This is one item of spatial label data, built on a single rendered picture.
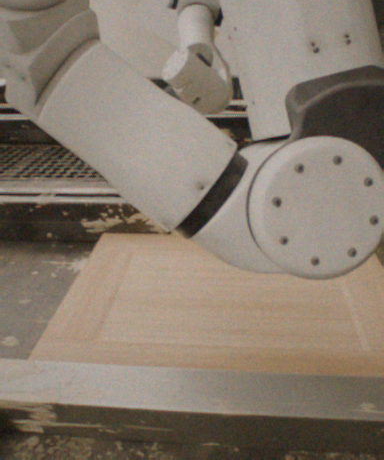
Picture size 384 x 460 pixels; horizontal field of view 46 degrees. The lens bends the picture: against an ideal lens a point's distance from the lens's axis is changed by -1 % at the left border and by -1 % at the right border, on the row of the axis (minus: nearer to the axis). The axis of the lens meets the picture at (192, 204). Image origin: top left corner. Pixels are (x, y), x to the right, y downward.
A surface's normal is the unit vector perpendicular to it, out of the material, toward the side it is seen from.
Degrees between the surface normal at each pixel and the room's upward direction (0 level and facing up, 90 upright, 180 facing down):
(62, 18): 139
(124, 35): 90
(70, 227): 90
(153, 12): 90
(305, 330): 57
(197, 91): 115
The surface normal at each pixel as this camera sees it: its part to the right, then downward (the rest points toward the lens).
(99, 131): -0.13, 0.37
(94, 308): -0.03, -0.92
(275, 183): 0.08, 0.11
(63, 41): 0.80, 0.26
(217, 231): -0.33, 0.58
